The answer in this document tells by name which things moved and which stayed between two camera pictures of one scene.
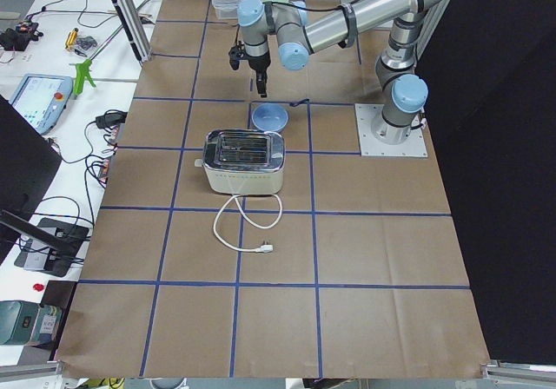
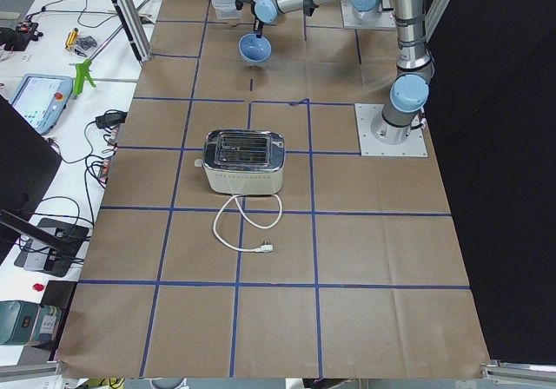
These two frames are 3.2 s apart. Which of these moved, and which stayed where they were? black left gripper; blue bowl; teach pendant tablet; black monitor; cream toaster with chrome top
Moved: black left gripper; blue bowl
Stayed: cream toaster with chrome top; black monitor; teach pendant tablet
